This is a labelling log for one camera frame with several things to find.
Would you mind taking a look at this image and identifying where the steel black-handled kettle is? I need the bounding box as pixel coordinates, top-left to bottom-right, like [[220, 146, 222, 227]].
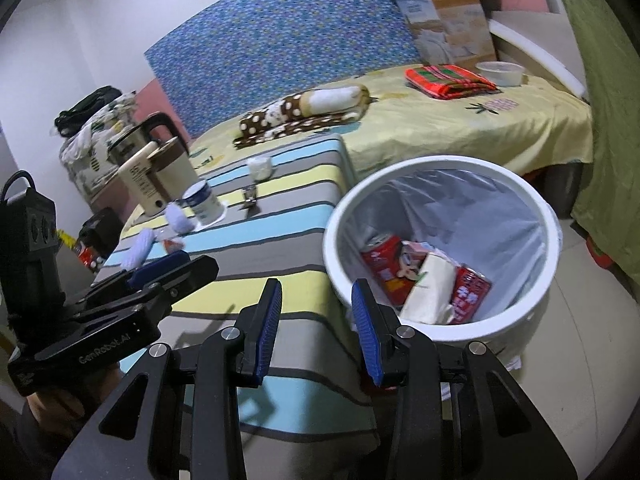
[[107, 112, 176, 166]]

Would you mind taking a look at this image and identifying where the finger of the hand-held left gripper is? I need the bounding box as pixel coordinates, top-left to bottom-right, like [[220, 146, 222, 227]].
[[82, 251, 193, 306], [75, 255, 221, 323]]

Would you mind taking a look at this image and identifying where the striped table cloth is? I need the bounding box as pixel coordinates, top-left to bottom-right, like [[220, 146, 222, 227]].
[[87, 134, 383, 448]]

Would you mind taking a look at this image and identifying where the red green plaid cloth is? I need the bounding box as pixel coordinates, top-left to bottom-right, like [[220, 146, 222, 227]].
[[405, 64, 501, 101]]

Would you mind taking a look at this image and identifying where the blue white paper cup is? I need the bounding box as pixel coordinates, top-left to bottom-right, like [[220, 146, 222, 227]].
[[181, 181, 226, 226]]

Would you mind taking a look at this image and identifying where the pink cabinet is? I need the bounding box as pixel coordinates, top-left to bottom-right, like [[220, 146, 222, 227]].
[[90, 175, 136, 221]]

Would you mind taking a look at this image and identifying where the white tissue wad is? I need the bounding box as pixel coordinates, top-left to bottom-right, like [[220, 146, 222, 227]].
[[247, 156, 273, 182]]

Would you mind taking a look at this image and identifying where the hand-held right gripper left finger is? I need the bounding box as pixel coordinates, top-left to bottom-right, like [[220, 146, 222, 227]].
[[50, 277, 283, 480]]

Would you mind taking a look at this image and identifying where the red drink can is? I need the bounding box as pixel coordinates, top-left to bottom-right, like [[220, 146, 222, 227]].
[[361, 232, 406, 306]]

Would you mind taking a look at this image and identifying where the white plastic bowl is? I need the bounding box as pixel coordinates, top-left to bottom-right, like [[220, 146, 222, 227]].
[[475, 61, 525, 87]]

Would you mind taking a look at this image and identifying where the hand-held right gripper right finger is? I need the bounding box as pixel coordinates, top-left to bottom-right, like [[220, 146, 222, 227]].
[[351, 279, 591, 480]]

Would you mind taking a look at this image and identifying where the white electric kettle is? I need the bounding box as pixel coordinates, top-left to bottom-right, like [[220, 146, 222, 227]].
[[116, 141, 173, 218]]

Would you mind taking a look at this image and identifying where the yellow bed sheet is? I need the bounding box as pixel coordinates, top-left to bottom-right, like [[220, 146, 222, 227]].
[[187, 57, 593, 186]]

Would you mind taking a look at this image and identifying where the red floor object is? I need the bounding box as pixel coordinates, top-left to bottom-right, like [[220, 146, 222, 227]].
[[585, 237, 613, 268]]

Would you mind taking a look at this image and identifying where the pineapple print bedding bag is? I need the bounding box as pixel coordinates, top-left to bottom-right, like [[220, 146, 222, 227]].
[[59, 91, 141, 201]]

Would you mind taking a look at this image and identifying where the small red container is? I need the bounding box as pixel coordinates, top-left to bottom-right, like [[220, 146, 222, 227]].
[[77, 245, 106, 273]]

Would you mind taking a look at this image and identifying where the patterned paper bag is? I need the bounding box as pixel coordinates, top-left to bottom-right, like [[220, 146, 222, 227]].
[[399, 252, 458, 325]]

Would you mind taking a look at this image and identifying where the green curtain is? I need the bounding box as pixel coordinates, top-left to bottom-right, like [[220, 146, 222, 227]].
[[542, 0, 640, 291]]

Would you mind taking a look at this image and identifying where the grey storage box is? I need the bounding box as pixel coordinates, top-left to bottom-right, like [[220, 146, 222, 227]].
[[542, 162, 583, 218]]

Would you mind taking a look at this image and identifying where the brown polka dot blanket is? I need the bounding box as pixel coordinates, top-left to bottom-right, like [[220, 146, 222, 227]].
[[234, 85, 371, 150]]

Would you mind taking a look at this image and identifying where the cardboard bedding box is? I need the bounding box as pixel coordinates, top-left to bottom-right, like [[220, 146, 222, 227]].
[[392, 0, 498, 68]]

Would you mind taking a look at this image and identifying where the white bed frame board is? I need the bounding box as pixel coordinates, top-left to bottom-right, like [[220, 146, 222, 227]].
[[487, 10, 588, 98]]

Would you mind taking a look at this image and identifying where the black bag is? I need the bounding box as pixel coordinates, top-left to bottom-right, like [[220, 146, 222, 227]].
[[54, 86, 125, 137]]

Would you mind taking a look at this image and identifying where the translucent bin liner bag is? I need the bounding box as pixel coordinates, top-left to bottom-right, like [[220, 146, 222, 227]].
[[342, 167, 548, 368]]

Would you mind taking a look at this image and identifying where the beige cup with brown lid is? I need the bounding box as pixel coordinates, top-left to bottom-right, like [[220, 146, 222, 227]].
[[147, 136, 198, 196]]

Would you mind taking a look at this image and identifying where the red printed packet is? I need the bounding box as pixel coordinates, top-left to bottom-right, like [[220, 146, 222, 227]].
[[450, 266, 493, 326]]

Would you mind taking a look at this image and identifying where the blue floral headboard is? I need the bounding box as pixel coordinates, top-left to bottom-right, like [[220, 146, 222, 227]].
[[144, 0, 436, 138]]

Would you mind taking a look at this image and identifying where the white round trash bin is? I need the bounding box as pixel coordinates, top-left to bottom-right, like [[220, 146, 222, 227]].
[[322, 156, 563, 361]]

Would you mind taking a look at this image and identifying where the black backpack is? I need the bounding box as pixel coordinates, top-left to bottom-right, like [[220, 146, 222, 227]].
[[77, 207, 123, 271]]

